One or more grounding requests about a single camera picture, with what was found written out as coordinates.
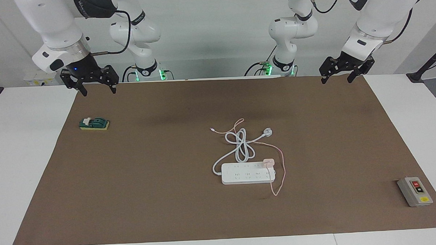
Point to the white power strip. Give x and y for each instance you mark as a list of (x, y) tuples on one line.
[(241, 178)]

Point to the green knife switch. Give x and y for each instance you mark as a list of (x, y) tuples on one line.
[(94, 124)]

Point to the grey on-off switch box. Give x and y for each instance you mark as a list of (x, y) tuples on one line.
[(416, 193)]

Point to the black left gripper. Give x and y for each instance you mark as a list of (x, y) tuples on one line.
[(346, 63)]

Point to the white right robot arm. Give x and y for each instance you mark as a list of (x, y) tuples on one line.
[(55, 26)]

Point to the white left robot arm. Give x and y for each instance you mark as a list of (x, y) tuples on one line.
[(381, 19)]

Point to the white yellow background box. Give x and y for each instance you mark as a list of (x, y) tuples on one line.
[(33, 82)]

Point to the black camera stand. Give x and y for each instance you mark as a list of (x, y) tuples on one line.
[(416, 77)]

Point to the pink charger block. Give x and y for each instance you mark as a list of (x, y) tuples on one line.
[(268, 162)]

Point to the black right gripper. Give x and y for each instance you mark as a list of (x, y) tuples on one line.
[(85, 71)]

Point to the brown table mat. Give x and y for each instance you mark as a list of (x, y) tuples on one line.
[(134, 205)]

